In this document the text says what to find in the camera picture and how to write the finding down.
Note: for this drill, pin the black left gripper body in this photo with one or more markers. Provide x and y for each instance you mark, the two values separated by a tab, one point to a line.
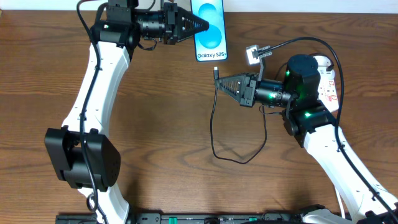
171	27

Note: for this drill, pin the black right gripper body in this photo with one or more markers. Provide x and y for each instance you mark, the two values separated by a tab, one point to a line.
249	90

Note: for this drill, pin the blue Galaxy smartphone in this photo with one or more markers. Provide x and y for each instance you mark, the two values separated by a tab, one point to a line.
211	44

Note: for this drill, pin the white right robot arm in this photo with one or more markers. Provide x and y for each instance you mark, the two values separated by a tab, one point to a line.
308	99

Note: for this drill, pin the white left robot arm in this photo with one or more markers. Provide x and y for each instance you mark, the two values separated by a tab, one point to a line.
80	150

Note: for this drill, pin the white USB charger adapter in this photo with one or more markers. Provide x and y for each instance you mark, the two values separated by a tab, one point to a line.
325	66

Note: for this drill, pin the white power strip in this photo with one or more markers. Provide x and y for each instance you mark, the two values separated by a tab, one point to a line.
327	90

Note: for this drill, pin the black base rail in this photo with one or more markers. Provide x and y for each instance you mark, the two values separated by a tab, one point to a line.
156	218

